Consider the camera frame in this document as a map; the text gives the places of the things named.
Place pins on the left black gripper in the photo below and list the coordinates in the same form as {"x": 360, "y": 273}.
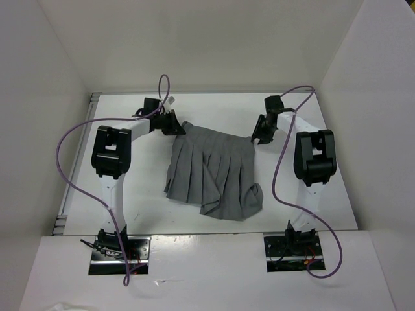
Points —
{"x": 174, "y": 127}

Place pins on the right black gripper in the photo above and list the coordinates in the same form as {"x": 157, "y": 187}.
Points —
{"x": 257, "y": 130}

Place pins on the grey pleated skirt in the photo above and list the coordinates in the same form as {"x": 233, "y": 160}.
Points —
{"x": 214, "y": 171}

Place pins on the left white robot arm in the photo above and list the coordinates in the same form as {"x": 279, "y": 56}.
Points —
{"x": 111, "y": 159}

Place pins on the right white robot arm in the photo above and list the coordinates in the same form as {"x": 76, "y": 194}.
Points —
{"x": 314, "y": 163}

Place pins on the white cloth at bottom edge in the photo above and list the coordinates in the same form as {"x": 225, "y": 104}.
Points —
{"x": 68, "y": 307}

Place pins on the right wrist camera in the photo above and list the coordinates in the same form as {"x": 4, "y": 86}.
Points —
{"x": 273, "y": 104}

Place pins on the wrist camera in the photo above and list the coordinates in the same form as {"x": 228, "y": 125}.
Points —
{"x": 150, "y": 105}
{"x": 273, "y": 104}

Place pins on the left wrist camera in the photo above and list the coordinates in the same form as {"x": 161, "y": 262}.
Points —
{"x": 150, "y": 105}

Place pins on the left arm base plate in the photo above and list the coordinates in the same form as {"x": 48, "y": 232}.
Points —
{"x": 111, "y": 262}

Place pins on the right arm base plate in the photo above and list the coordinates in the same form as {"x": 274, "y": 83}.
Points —
{"x": 283, "y": 257}

